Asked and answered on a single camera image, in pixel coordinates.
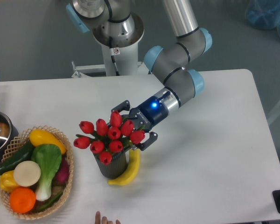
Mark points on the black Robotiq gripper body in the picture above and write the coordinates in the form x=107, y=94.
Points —
x=149, y=113

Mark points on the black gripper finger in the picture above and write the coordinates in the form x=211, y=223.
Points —
x=122, y=108
x=144, y=145

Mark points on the red tulip bouquet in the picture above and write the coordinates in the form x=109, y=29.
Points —
x=108, y=140

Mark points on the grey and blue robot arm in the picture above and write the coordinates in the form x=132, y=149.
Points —
x=168, y=65

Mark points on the dark grey ribbed vase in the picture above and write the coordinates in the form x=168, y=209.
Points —
x=116, y=167

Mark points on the person's hand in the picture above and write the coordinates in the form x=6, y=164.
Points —
x=104, y=220

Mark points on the yellow banana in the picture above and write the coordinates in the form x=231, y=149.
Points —
x=131, y=171

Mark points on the green bok choy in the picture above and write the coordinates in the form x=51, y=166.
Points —
x=48, y=157

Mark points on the yellow squash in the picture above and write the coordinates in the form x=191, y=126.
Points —
x=38, y=137

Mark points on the purple sweet potato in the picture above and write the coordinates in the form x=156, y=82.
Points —
x=63, y=173

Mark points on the woven wicker basket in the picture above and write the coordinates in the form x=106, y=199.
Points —
x=61, y=184

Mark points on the green cucumber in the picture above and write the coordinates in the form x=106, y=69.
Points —
x=23, y=154

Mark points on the green chili pepper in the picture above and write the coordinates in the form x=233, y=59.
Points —
x=49, y=203

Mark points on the orange fruit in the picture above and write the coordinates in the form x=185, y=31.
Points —
x=22, y=200

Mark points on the yellow bell pepper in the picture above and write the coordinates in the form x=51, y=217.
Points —
x=7, y=181

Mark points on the blue plastic bag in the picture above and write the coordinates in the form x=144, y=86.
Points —
x=264, y=14

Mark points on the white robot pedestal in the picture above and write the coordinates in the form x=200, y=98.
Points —
x=119, y=44

